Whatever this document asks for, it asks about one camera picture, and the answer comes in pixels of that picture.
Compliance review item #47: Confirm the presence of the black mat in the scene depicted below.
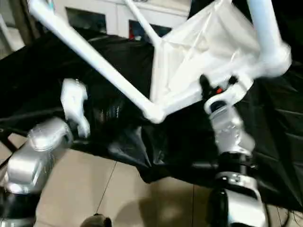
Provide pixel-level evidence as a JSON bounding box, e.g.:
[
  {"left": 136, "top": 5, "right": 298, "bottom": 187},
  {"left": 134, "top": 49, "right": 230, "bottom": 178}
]
[{"left": 0, "top": 30, "right": 303, "bottom": 210}]

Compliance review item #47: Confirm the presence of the white plastic table leg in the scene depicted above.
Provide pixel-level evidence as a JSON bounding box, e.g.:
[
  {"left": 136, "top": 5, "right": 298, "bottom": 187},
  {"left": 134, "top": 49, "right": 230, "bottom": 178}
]
[
  {"left": 124, "top": 0, "right": 164, "bottom": 47},
  {"left": 28, "top": 0, "right": 166, "bottom": 124},
  {"left": 245, "top": 0, "right": 293, "bottom": 79}
]

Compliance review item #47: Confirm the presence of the white cabinet with glass doors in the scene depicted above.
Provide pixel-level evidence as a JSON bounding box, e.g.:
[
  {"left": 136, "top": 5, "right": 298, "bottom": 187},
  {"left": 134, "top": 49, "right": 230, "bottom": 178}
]
[{"left": 57, "top": 0, "right": 193, "bottom": 44}]

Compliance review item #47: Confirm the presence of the black backdrop cloth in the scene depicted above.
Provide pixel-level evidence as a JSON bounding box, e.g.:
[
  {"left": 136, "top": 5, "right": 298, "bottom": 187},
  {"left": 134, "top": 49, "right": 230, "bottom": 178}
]
[{"left": 188, "top": 0, "right": 303, "bottom": 62}]

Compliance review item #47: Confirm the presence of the white plastic table top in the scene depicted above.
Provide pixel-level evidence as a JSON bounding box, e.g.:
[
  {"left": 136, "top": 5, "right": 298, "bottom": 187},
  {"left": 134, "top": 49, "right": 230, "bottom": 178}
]
[{"left": 149, "top": 0, "right": 293, "bottom": 124}]

